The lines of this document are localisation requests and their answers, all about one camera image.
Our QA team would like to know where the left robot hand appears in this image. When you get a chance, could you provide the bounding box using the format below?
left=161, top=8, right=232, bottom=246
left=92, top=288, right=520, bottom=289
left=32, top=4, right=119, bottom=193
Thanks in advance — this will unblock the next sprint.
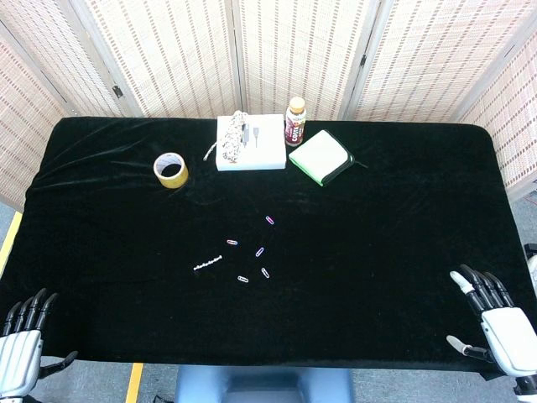
left=0, top=287, right=80, bottom=398

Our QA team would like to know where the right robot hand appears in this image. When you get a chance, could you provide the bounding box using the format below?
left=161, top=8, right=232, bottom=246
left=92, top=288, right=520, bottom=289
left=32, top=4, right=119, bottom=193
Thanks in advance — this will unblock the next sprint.
left=446, top=264, right=537, bottom=378

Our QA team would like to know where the white bead chain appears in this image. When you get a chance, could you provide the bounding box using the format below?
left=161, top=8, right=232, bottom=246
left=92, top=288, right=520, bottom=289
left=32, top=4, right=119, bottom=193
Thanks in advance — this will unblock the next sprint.
left=192, top=254, right=224, bottom=272

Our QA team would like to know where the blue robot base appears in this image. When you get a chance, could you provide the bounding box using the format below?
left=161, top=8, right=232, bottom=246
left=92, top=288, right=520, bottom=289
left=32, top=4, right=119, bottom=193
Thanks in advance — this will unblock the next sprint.
left=174, top=364, right=356, bottom=403

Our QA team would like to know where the black white floor device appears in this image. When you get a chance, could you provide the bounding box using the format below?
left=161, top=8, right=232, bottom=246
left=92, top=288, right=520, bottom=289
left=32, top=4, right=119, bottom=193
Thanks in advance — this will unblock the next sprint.
left=523, top=242, right=537, bottom=276

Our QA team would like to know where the black velvet tablecloth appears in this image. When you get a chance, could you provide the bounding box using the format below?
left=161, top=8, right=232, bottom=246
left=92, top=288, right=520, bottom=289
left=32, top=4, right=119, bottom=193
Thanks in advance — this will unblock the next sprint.
left=0, top=116, right=537, bottom=381

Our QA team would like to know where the woven folding screen panel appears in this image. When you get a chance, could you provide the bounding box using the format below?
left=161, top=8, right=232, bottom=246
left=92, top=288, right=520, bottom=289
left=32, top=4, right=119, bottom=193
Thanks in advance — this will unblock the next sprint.
left=230, top=0, right=383, bottom=122
left=0, top=20, right=75, bottom=213
left=455, top=24, right=537, bottom=203
left=69, top=0, right=247, bottom=121
left=0, top=0, right=143, bottom=119
left=341, top=0, right=537, bottom=123

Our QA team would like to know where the yellow tape roll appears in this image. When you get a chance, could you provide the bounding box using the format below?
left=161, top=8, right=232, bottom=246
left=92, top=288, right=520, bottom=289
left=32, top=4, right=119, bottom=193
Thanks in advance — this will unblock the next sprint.
left=153, top=152, right=190, bottom=190

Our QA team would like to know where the green white zip pouch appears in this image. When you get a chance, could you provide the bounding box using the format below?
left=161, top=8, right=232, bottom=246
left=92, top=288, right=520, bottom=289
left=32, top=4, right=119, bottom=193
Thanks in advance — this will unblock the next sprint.
left=288, top=128, right=369, bottom=187

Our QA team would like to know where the Costa coffee bottle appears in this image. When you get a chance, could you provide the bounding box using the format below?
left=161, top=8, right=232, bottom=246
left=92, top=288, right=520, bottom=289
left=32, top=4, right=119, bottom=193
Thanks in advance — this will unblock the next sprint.
left=284, top=97, right=306, bottom=148

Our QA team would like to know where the white flat box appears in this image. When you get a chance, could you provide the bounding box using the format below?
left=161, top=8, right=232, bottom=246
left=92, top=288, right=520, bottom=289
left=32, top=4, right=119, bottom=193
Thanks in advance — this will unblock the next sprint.
left=216, top=113, right=288, bottom=172

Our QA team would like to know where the white speckled braided rope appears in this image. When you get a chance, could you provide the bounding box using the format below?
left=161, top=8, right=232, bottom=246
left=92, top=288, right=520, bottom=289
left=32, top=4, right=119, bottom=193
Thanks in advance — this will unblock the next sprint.
left=203, top=110, right=249, bottom=165

